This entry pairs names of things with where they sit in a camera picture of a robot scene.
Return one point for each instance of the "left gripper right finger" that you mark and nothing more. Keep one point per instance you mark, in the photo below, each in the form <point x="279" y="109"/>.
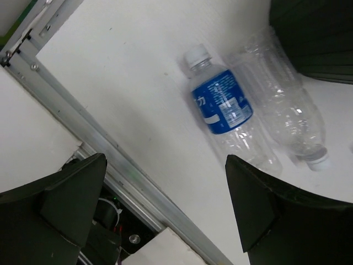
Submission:
<point x="279" y="223"/>

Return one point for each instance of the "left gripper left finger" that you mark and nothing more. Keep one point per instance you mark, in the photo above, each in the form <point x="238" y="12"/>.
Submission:
<point x="48" y="221"/>

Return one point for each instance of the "black plastic bin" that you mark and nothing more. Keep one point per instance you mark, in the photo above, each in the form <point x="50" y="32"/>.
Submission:
<point x="316" y="35"/>

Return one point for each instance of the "clear unlabelled plastic bottle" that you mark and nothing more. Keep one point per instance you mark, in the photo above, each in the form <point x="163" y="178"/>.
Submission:
<point x="276" y="91"/>

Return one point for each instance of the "blue label clear bottle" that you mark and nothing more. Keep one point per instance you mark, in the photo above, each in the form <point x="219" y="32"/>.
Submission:
<point x="234" y="129"/>

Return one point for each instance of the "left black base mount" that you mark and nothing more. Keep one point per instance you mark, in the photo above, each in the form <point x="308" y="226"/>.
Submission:
<point x="116" y="232"/>

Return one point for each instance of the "aluminium frame rail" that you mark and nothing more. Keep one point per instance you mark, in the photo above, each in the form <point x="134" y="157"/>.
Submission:
<point x="37" y="24"/>

